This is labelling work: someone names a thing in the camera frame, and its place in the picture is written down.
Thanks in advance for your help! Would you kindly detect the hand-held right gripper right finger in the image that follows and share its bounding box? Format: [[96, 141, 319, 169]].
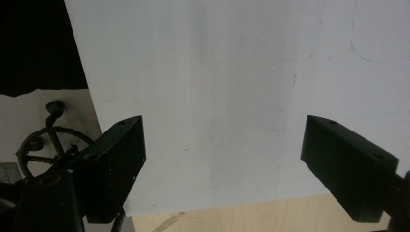
[[300, 114, 400, 223]]

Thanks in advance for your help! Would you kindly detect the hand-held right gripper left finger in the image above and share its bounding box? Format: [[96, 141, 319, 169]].
[[72, 115, 147, 225]]

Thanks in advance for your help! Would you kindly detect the black curtain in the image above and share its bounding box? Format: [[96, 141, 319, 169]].
[[0, 0, 89, 98]]

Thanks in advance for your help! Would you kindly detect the black cable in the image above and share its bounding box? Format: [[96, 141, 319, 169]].
[[110, 208, 127, 232]]

